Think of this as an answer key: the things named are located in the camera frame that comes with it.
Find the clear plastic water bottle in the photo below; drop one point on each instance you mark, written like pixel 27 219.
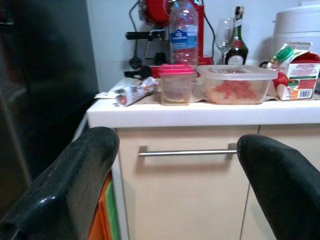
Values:
pixel 183 37

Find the beige kitchen cabinet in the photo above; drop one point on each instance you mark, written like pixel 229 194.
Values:
pixel 187 195

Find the red espresso machine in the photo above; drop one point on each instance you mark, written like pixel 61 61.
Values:
pixel 155 10

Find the clear lidded food container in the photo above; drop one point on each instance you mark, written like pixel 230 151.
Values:
pixel 235 87

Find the rolled printed food packet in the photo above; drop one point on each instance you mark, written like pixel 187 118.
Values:
pixel 132 92

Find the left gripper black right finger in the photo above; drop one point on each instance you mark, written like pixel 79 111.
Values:
pixel 287 190

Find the tall black appliance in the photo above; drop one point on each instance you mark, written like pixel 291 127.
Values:
pixel 37 75

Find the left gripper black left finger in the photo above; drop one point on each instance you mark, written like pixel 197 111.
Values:
pixel 55 195

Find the orange and green boards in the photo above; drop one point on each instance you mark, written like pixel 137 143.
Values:
pixel 102 220

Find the clear container with pink lid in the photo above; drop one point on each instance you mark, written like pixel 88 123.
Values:
pixel 176 87

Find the clear wine glass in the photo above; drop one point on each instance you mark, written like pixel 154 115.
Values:
pixel 223 32

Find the red and white juice carton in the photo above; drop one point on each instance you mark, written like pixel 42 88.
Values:
pixel 303 80

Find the white cooking pot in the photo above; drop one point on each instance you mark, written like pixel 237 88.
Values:
pixel 297 27

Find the dark green wine bottle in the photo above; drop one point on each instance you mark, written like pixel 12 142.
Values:
pixel 236 53

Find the flat white plastic packet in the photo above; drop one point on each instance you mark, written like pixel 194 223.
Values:
pixel 105 95

